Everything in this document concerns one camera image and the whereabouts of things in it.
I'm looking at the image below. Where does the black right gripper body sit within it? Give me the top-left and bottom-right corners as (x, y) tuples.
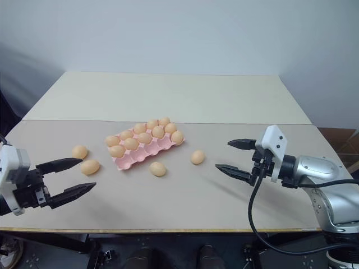
(248, 149), (275, 188)

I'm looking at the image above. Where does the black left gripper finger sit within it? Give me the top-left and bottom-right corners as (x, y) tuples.
(35, 157), (84, 177)
(49, 182), (97, 210)

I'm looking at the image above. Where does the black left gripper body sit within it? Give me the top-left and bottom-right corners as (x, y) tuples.
(12, 167), (54, 210)

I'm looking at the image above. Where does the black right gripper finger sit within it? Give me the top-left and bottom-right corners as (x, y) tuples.
(215, 164), (253, 183)
(227, 138), (257, 152)

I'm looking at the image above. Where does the pink egg tray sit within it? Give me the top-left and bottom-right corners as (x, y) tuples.
(107, 123), (186, 172)

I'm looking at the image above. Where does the brown cardboard box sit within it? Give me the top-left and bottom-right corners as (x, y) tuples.
(317, 127), (359, 174)

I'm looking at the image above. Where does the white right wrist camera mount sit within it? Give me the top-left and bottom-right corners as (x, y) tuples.
(254, 124), (289, 184)

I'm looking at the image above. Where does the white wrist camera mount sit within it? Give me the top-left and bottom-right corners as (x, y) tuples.
(0, 143), (31, 216)
(254, 124), (289, 184)

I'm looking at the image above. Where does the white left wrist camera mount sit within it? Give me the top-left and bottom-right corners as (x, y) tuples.
(0, 143), (31, 216)

